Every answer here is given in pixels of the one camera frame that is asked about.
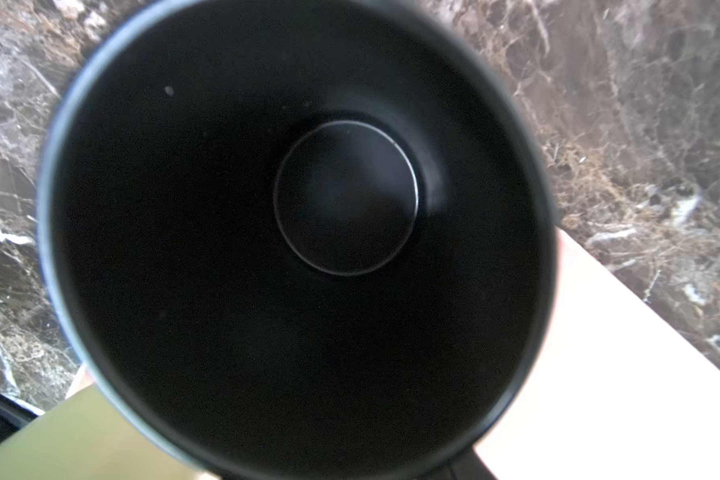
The pink tray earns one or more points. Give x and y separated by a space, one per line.
616 393

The green white mug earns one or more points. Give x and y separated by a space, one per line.
84 437

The black mug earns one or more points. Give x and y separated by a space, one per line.
298 239

